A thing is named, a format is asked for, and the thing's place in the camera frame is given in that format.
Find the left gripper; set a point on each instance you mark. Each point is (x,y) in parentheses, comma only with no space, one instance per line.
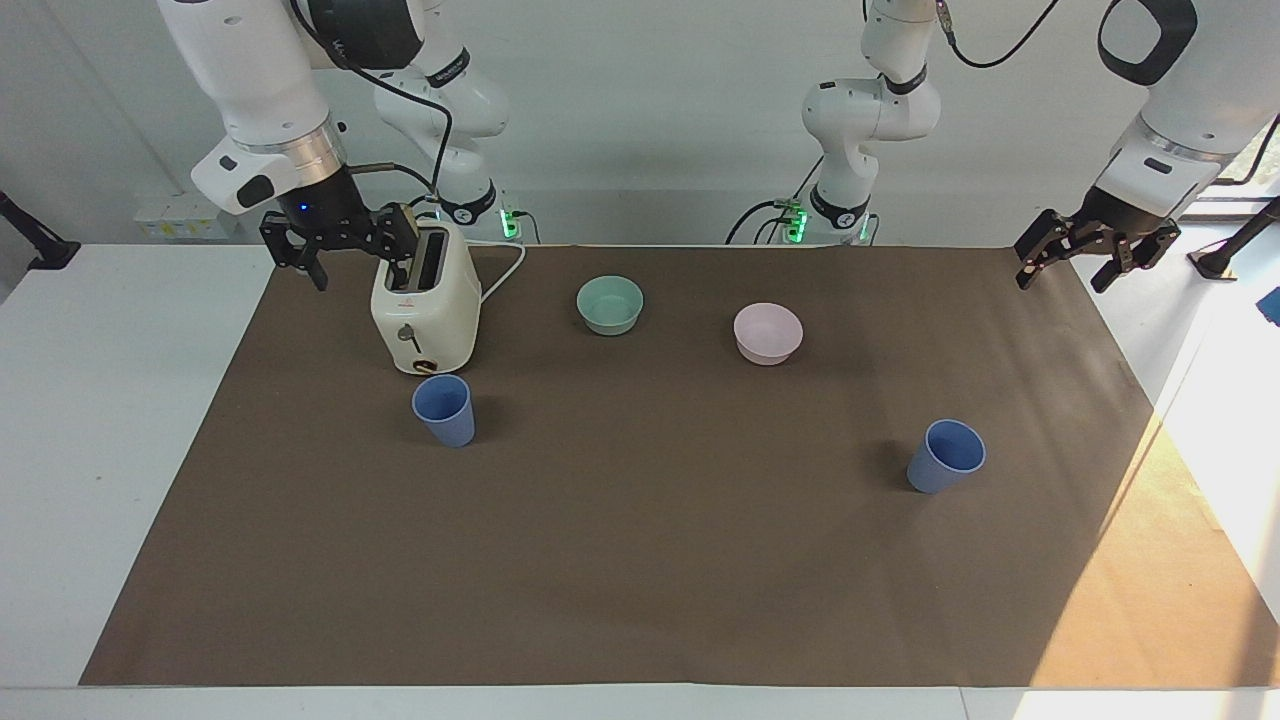
(1112,212)

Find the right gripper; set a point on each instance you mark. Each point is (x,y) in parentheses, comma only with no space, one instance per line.
(322,212)

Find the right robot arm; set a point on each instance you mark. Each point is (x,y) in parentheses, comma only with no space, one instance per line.
(260,90)

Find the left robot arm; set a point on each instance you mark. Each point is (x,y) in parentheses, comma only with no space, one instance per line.
(870,120)

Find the cream white toaster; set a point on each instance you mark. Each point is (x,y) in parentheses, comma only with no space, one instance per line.
(425,310)

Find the black stand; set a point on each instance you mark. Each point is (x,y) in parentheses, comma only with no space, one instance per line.
(35,245)
(1235,248)

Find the blue object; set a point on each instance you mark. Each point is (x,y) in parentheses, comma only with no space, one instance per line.
(1270,305)

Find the blue cup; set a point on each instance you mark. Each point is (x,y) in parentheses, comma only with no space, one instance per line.
(445,410)
(945,460)

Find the green bowl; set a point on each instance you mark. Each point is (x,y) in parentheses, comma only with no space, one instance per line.
(610,305)

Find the pink bowl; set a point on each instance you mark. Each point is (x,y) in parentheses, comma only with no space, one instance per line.
(768,335)

